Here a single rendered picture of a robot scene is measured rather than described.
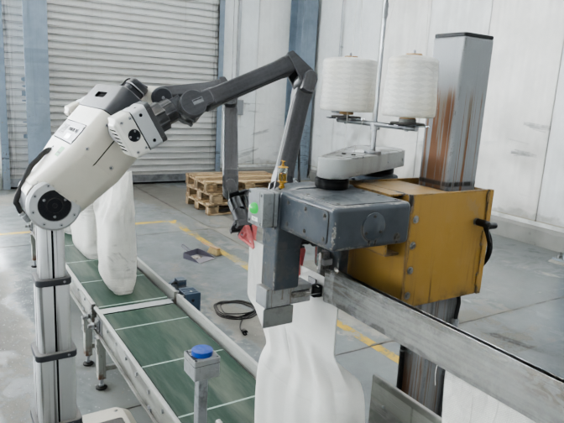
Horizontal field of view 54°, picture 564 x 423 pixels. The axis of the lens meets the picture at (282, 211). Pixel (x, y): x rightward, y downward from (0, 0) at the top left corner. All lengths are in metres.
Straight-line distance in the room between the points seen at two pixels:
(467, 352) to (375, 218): 0.35
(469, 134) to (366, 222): 0.52
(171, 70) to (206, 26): 0.95
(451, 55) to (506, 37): 5.79
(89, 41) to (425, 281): 7.78
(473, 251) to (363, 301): 0.42
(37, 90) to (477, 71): 7.20
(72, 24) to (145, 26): 1.08
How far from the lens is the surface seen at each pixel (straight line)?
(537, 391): 1.13
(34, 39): 8.35
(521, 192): 7.15
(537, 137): 7.04
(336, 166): 1.41
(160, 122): 1.60
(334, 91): 1.64
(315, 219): 1.26
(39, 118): 8.36
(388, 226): 1.32
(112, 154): 1.73
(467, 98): 1.64
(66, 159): 1.74
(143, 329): 2.89
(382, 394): 1.79
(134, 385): 2.59
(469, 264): 1.68
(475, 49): 1.65
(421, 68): 1.46
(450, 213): 1.56
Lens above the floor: 1.57
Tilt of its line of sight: 12 degrees down
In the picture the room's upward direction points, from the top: 3 degrees clockwise
